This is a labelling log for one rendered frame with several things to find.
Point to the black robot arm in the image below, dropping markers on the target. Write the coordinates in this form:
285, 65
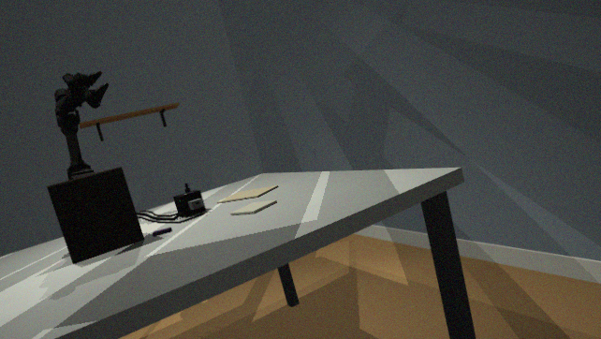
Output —
68, 123

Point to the cream flat square block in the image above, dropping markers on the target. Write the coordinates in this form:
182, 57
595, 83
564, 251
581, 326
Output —
254, 207

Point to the beige flat rectangular slab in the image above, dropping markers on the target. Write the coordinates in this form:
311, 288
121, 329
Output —
248, 194

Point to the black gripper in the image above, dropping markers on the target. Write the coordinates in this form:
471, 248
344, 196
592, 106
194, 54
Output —
93, 97

